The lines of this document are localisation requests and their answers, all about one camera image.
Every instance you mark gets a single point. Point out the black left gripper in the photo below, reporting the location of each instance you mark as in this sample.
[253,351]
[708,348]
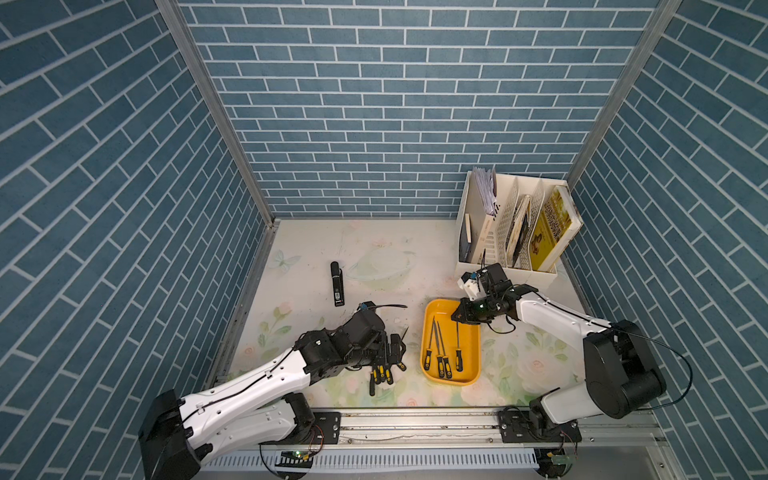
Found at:
[383,358]

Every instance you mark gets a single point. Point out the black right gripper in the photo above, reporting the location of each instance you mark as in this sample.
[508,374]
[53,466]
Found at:
[465,315]

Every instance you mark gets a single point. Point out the file tool yellow black handle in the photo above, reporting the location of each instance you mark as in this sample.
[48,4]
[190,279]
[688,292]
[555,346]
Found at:
[427,358]

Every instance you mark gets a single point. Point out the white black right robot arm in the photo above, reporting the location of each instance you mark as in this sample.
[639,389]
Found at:
[621,372]

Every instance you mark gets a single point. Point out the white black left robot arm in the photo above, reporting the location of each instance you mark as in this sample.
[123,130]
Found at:
[181,434]

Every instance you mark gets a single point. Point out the lone angled file tool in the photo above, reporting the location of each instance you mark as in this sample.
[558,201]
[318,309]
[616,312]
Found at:
[398,350]

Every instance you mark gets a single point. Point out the yellow plastic storage tray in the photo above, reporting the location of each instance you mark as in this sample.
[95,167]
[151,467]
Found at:
[471,344]

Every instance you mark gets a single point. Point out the white perforated file organizer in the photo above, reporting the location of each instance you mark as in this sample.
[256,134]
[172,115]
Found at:
[480,239]

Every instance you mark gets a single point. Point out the old black cover book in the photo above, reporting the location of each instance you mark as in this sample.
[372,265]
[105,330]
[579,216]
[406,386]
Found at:
[517,230]

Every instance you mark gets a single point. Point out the yellow cover book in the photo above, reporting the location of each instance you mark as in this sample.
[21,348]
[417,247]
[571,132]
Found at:
[558,223]

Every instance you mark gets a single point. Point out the purple striped papers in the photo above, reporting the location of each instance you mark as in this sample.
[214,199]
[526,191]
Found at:
[486,184]

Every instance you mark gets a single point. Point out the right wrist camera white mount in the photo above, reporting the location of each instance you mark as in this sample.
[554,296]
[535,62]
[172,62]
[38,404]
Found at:
[471,286]

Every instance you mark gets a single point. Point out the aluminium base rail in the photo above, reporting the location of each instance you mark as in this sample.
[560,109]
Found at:
[465,443]

